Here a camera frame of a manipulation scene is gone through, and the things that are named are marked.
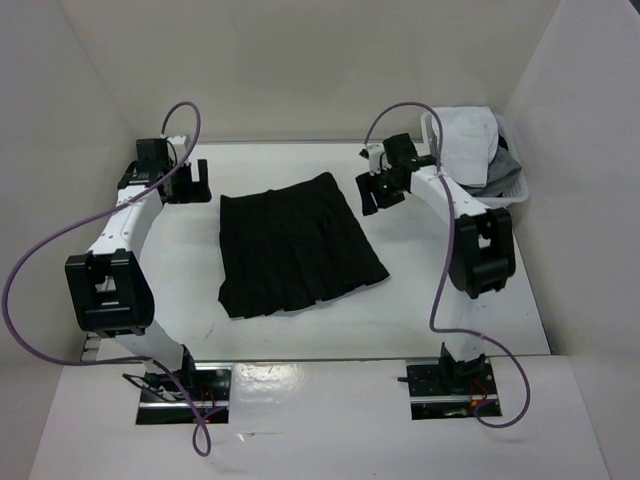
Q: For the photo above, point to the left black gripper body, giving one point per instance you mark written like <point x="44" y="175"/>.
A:
<point x="182" y="185"/>

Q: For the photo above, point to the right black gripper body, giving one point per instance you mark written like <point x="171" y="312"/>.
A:
<point x="387" y="192"/>

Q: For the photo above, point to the black skirt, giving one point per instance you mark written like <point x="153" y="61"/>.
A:
<point x="287" y="249"/>

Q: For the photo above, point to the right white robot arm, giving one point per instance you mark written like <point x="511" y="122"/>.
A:
<point x="479" y="257"/>

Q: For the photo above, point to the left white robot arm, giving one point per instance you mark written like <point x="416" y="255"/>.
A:
<point x="110" y="294"/>

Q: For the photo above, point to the white skirt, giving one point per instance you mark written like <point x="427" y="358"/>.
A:
<point x="470" y="143"/>

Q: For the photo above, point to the grey skirt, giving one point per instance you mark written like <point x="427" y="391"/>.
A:
<point x="503" y="172"/>

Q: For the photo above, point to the white plastic basket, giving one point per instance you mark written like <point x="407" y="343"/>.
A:
<point x="518" y="192"/>

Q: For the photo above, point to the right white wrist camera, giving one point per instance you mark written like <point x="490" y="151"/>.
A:
<point x="375" y="155"/>

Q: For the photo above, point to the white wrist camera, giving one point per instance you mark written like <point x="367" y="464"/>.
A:
<point x="179" y="147"/>
<point x="375" y="155"/>

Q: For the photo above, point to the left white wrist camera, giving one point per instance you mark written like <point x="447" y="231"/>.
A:
<point x="179" y="147"/>

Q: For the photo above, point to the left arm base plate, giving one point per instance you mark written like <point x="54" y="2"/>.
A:
<point x="162" y="403"/>

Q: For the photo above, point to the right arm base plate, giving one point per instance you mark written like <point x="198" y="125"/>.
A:
<point x="437" y="390"/>

